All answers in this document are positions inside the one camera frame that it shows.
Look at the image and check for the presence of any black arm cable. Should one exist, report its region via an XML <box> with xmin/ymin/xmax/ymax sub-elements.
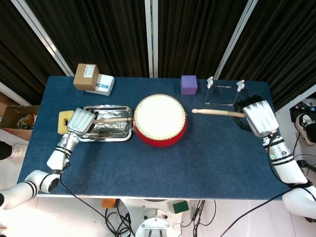
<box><xmin>58</xmin><ymin>150</ymin><xmax>124</xmax><ymax>237</ymax></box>
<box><xmin>219</xmin><ymin>138</ymin><xmax>316</xmax><ymax>237</ymax></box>

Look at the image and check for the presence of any black and white sneaker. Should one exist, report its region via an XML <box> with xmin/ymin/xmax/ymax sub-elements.
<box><xmin>295</xmin><ymin>113</ymin><xmax>316</xmax><ymax>146</ymax></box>

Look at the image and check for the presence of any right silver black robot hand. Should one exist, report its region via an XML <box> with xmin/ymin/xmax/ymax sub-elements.
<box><xmin>234</xmin><ymin>95</ymin><xmax>279</xmax><ymax>138</ymax></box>

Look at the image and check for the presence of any open cardboard box with clutter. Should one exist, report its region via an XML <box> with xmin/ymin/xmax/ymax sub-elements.
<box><xmin>0</xmin><ymin>105</ymin><xmax>40</xmax><ymax>135</ymax></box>

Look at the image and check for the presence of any blue table cloth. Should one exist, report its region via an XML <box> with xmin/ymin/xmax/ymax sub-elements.
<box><xmin>14</xmin><ymin>76</ymin><xmax>296</xmax><ymax>201</ymax></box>

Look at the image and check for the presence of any green block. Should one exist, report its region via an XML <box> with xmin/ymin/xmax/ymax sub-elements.
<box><xmin>172</xmin><ymin>200</ymin><xmax>190</xmax><ymax>214</ymax></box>

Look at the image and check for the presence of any black pleated curtain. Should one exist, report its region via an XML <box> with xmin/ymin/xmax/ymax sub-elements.
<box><xmin>0</xmin><ymin>0</ymin><xmax>316</xmax><ymax>112</ymax></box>

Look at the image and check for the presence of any orange block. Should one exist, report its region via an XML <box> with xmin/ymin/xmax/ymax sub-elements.
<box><xmin>101</xmin><ymin>198</ymin><xmax>117</xmax><ymax>208</ymax></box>

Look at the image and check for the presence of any shiny metal tray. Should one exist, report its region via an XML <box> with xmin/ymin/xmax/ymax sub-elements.
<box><xmin>76</xmin><ymin>105</ymin><xmax>133</xmax><ymax>143</ymax></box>

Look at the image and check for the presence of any metal wire stand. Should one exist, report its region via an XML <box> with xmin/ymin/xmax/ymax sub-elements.
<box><xmin>204</xmin><ymin>77</ymin><xmax>245</xmax><ymax>107</ymax></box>

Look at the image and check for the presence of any black floor cable bundle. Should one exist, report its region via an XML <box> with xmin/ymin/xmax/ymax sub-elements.
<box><xmin>181</xmin><ymin>199</ymin><xmax>217</xmax><ymax>237</ymax></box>
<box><xmin>105</xmin><ymin>198</ymin><xmax>136</xmax><ymax>237</ymax></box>

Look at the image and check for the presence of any dark trouser leg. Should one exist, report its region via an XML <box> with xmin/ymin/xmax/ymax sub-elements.
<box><xmin>0</xmin><ymin>142</ymin><xmax>13</xmax><ymax>161</ymax></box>

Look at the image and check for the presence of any brown cardboard box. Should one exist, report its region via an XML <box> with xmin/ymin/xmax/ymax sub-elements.
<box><xmin>73</xmin><ymin>63</ymin><xmax>100</xmax><ymax>91</ymax></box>

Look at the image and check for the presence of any purple foam cube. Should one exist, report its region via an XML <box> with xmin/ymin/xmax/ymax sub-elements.
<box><xmin>180</xmin><ymin>75</ymin><xmax>199</xmax><ymax>96</ymax></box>

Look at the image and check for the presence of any white and blue carton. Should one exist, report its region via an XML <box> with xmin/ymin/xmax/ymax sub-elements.
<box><xmin>85</xmin><ymin>73</ymin><xmax>116</xmax><ymax>96</ymax></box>

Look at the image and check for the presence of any red drum with white skin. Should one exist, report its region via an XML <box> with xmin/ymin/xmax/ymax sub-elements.
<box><xmin>132</xmin><ymin>93</ymin><xmax>188</xmax><ymax>148</ymax></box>

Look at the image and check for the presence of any wooden drumstick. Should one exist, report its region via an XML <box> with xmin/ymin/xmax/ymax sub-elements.
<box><xmin>192</xmin><ymin>109</ymin><xmax>245</xmax><ymax>118</ymax></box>
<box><xmin>92</xmin><ymin>117</ymin><xmax>131</xmax><ymax>124</ymax></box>

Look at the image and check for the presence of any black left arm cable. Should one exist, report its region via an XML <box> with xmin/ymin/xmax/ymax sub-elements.
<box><xmin>58</xmin><ymin>150</ymin><xmax>124</xmax><ymax>237</ymax></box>

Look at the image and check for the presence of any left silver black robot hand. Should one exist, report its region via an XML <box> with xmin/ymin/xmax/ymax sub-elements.
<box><xmin>66</xmin><ymin>107</ymin><xmax>99</xmax><ymax>136</ymax></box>

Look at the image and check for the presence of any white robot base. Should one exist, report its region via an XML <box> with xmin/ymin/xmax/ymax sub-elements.
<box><xmin>122</xmin><ymin>198</ymin><xmax>188</xmax><ymax>237</ymax></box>

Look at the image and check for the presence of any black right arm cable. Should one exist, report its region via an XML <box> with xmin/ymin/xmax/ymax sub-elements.
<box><xmin>219</xmin><ymin>138</ymin><xmax>316</xmax><ymax>237</ymax></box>

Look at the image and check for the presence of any aluminium frame post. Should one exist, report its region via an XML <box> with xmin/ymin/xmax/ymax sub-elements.
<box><xmin>11</xmin><ymin>0</ymin><xmax>75</xmax><ymax>77</ymax></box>
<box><xmin>275</xmin><ymin>83</ymin><xmax>316</xmax><ymax>116</ymax></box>
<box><xmin>213</xmin><ymin>0</ymin><xmax>259</xmax><ymax>79</ymax></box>
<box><xmin>144</xmin><ymin>0</ymin><xmax>158</xmax><ymax>79</ymax></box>
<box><xmin>0</xmin><ymin>81</ymin><xmax>30</xmax><ymax>106</ymax></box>

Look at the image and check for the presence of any yellow sponge block with hole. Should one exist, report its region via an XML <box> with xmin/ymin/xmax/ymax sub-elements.
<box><xmin>58</xmin><ymin>110</ymin><xmax>76</xmax><ymax>135</ymax></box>

